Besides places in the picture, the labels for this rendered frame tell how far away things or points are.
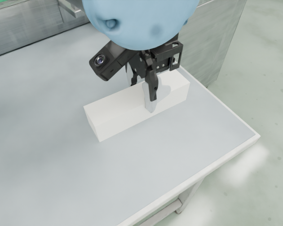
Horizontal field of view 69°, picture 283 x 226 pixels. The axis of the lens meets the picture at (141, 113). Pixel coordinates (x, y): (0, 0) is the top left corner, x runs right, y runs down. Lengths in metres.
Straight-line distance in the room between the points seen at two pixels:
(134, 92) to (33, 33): 0.44
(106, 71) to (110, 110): 0.11
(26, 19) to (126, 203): 0.60
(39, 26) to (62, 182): 0.52
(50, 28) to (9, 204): 0.55
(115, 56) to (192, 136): 0.25
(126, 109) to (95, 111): 0.07
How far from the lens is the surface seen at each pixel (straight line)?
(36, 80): 0.65
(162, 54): 0.37
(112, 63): 0.35
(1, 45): 0.78
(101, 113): 0.43
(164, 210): 0.97
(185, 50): 1.06
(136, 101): 0.44
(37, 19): 0.77
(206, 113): 0.52
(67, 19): 0.80
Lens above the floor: 1.14
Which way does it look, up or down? 52 degrees down
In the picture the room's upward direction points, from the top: straight up
